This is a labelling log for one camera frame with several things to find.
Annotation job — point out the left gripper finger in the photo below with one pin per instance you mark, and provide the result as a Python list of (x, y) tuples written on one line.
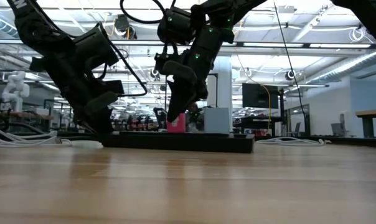
[(114, 87), (97, 119)]

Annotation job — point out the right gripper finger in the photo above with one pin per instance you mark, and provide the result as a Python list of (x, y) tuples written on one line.
[(201, 91), (181, 93)]

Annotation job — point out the white USB charger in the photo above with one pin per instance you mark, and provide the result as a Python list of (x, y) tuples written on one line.
[(216, 120)]

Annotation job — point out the pink USB charger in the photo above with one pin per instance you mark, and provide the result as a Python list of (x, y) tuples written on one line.
[(177, 126)]

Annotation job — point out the black power strip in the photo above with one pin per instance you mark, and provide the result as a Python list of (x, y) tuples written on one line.
[(181, 143)]

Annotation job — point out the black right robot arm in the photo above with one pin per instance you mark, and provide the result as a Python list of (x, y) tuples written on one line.
[(237, 9)]

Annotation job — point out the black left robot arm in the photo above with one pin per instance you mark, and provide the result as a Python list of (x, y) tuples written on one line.
[(35, 28)]

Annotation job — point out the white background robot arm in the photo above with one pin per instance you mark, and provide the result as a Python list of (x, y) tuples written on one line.
[(15, 87)]

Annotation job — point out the black monitor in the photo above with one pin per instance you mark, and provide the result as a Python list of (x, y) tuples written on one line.
[(258, 96)]

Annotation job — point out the wooden workbench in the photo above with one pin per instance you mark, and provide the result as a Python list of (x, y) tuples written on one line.
[(20, 115)]

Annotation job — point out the black monitor pole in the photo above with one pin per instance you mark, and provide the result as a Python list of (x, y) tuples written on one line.
[(282, 109)]

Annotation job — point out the grey chair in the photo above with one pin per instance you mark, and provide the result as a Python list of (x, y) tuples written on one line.
[(337, 129)]

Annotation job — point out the wooden background table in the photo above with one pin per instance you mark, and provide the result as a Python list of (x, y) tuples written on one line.
[(371, 112)]

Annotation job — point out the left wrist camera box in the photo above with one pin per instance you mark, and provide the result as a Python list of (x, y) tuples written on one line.
[(96, 46)]

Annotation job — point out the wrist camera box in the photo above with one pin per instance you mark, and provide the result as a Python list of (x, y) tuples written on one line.
[(175, 26), (96, 46)]

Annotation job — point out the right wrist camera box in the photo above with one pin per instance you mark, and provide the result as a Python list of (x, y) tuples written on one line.
[(175, 26)]

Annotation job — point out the silver ventilation duct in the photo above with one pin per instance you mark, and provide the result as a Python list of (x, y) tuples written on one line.
[(346, 67), (4, 26)]

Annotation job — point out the black table frame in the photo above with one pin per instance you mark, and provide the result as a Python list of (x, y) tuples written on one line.
[(300, 140)]

